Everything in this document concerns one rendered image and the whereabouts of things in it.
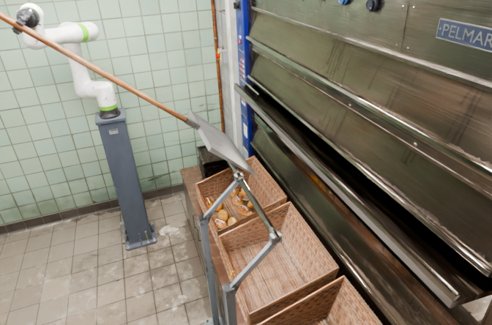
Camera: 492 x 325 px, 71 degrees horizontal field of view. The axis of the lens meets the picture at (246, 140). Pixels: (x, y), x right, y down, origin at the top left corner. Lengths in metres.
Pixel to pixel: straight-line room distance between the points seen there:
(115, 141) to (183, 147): 0.98
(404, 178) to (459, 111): 0.31
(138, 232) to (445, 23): 2.74
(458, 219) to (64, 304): 2.66
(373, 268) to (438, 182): 0.58
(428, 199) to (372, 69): 0.48
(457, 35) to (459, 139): 0.27
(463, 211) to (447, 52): 0.45
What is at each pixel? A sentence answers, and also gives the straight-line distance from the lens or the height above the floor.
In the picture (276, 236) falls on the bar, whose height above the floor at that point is 1.17.
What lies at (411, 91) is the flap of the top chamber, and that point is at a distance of 1.20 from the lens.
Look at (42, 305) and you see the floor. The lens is 3.18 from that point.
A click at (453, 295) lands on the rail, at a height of 1.43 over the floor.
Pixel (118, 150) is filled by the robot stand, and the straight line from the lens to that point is 2.76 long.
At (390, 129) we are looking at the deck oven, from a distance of 1.29.
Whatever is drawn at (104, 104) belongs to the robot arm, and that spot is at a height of 1.31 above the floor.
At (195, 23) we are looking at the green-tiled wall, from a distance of 3.18.
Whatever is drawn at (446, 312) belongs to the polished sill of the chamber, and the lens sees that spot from 1.40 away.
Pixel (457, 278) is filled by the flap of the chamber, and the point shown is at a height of 1.40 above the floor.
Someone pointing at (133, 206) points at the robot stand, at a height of 0.42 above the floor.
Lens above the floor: 2.21
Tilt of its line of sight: 29 degrees down
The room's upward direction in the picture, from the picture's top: 3 degrees counter-clockwise
